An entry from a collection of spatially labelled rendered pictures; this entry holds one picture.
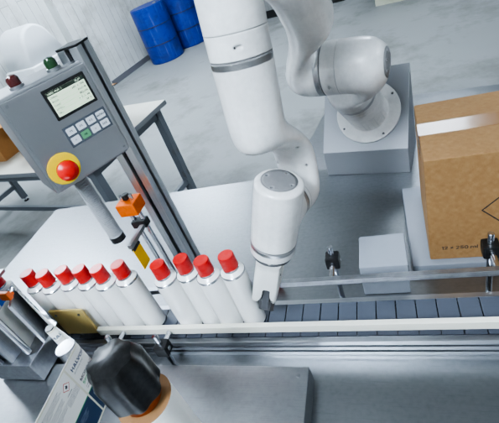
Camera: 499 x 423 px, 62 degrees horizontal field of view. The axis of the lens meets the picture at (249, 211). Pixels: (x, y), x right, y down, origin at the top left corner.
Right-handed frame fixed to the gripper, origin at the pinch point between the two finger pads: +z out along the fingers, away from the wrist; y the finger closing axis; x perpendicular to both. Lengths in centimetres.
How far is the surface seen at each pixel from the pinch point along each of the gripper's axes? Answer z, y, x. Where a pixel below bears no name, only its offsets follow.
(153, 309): 9.7, 0.7, -26.3
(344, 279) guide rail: -7.3, -3.3, 14.7
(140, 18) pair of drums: 124, -585, -289
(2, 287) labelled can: 13, 1, -66
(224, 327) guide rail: 6.0, 4.3, -8.3
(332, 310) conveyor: 1.7, -2.1, 13.9
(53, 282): 6, 1, -50
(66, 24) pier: 114, -492, -358
